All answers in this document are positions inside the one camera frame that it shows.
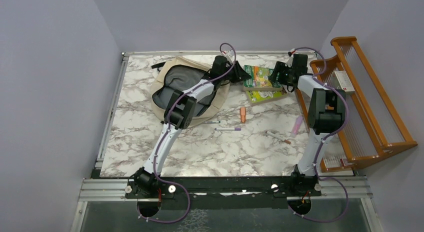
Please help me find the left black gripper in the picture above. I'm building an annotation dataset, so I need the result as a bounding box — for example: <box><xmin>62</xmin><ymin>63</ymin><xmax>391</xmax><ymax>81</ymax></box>
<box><xmin>218</xmin><ymin>60</ymin><xmax>249</xmax><ymax>83</ymax></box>

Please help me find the green illustrated book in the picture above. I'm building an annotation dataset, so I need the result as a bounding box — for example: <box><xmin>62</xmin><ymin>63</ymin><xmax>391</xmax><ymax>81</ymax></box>
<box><xmin>243</xmin><ymin>65</ymin><xmax>283</xmax><ymax>91</ymax></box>
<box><xmin>245</xmin><ymin>89</ymin><xmax>288</xmax><ymax>106</ymax></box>

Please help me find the orange highlighter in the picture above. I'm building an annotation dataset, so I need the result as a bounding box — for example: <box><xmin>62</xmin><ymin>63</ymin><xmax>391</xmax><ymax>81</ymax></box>
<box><xmin>240</xmin><ymin>106</ymin><xmax>247</xmax><ymax>124</ymax></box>

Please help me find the cream canvas backpack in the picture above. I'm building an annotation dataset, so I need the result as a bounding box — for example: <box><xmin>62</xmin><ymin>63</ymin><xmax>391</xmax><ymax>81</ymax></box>
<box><xmin>150</xmin><ymin>56</ymin><xmax>230</xmax><ymax>127</ymax></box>

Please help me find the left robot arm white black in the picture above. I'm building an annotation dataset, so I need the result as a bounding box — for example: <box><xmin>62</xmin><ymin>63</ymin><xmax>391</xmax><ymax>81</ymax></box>
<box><xmin>125</xmin><ymin>54</ymin><xmax>249</xmax><ymax>198</ymax></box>

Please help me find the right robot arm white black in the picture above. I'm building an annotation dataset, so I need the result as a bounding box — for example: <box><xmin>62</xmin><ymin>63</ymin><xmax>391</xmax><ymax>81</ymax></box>
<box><xmin>269</xmin><ymin>52</ymin><xmax>346</xmax><ymax>196</ymax></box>

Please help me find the pink highlighter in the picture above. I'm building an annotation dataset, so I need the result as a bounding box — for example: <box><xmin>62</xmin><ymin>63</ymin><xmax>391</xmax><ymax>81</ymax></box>
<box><xmin>290</xmin><ymin>115</ymin><xmax>304</xmax><ymax>138</ymax></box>

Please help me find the small white box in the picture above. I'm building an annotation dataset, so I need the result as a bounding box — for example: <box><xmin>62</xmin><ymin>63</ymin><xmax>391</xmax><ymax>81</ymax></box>
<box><xmin>331</xmin><ymin>70</ymin><xmax>355</xmax><ymax>94</ymax></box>

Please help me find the purple capped marker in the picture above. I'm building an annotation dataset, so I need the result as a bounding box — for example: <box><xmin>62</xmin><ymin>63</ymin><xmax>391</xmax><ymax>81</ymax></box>
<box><xmin>214</xmin><ymin>127</ymin><xmax>242</xmax><ymax>131</ymax></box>

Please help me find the green capped marker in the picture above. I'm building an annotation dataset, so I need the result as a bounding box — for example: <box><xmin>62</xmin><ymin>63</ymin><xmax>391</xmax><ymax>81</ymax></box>
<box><xmin>203</xmin><ymin>120</ymin><xmax>221</xmax><ymax>124</ymax></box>

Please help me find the brown tipped white marker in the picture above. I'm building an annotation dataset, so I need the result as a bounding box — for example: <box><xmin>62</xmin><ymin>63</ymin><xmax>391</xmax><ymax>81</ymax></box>
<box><xmin>266</xmin><ymin>131</ymin><xmax>291</xmax><ymax>145</ymax></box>

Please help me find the wooden shelf rack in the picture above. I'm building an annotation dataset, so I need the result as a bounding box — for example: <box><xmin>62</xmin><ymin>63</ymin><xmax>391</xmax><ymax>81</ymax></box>
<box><xmin>317</xmin><ymin>36</ymin><xmax>417</xmax><ymax>173</ymax></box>

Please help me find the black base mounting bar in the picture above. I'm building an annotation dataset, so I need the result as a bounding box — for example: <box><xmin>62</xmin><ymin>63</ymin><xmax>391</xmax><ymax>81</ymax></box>
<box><xmin>91</xmin><ymin>175</ymin><xmax>332</xmax><ymax>212</ymax></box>

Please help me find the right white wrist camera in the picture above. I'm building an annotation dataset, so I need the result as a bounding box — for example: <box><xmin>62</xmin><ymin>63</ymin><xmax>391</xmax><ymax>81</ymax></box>
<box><xmin>286</xmin><ymin>48</ymin><xmax>297</xmax><ymax>68</ymax></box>

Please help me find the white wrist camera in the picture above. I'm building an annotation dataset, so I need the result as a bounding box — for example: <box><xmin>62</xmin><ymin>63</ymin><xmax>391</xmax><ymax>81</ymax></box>
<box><xmin>221</xmin><ymin>50</ymin><xmax>234</xmax><ymax>61</ymax></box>
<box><xmin>286</xmin><ymin>48</ymin><xmax>297</xmax><ymax>68</ymax></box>

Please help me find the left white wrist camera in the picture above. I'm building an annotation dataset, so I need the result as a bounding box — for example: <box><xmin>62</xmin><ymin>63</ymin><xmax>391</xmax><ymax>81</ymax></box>
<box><xmin>221</xmin><ymin>50</ymin><xmax>234</xmax><ymax>61</ymax></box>

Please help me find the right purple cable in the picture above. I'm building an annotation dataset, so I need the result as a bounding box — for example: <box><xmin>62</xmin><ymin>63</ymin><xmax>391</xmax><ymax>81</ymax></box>
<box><xmin>288</xmin><ymin>47</ymin><xmax>349</xmax><ymax>223</ymax></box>

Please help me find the purple cable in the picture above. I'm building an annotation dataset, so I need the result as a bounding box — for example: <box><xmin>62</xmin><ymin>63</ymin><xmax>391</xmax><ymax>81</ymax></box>
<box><xmin>137</xmin><ymin>42</ymin><xmax>238</xmax><ymax>224</ymax></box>
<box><xmin>288</xmin><ymin>47</ymin><xmax>349</xmax><ymax>223</ymax></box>

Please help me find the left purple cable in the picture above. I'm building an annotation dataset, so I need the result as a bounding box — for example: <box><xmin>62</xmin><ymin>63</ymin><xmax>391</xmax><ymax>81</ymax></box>
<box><xmin>137</xmin><ymin>42</ymin><xmax>238</xmax><ymax>224</ymax></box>

